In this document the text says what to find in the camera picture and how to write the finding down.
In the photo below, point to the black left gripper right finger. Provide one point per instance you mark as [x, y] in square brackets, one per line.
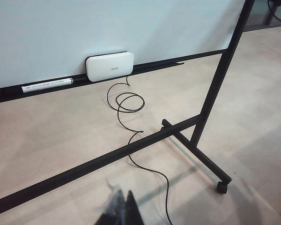
[133, 211]

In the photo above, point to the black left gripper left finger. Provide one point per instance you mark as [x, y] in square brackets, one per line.
[116, 211]

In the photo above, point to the white whiteboard eraser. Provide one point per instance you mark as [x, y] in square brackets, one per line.
[107, 68]

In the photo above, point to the white marker with black cap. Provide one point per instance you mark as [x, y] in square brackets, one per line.
[46, 84]

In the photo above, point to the black whiteboard pen tray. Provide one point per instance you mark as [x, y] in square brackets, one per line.
[4, 93]

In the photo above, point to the white glass whiteboard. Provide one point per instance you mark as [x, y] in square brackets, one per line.
[84, 28]

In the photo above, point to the black stand caster wheel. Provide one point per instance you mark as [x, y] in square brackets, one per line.
[222, 187]

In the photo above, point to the dark background furniture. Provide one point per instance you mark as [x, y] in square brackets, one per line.
[271, 11]

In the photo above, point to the black whiteboard stand frame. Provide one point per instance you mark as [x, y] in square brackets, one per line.
[214, 82]

